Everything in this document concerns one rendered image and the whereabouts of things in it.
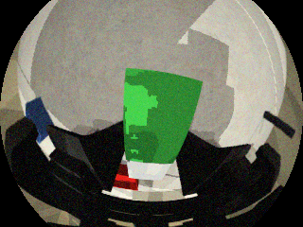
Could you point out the red tray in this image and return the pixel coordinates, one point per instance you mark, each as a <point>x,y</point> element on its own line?
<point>123,181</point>

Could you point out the blue tray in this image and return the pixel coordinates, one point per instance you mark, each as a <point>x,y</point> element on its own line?
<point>35,110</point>

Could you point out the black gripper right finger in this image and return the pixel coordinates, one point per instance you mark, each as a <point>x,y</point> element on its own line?
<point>198,161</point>

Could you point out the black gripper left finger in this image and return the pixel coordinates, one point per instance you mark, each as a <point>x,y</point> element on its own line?
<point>102,150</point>

